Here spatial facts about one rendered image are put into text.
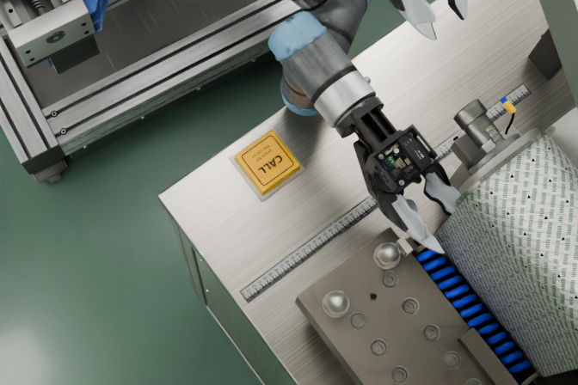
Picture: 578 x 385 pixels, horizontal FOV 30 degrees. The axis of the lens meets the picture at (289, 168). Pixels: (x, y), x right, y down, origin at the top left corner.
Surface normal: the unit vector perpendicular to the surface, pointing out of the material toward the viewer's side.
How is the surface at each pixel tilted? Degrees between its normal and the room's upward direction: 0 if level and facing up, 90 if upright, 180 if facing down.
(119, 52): 0
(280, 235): 0
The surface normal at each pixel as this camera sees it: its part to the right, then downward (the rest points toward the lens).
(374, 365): 0.04, -0.25
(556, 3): -0.80, 0.58
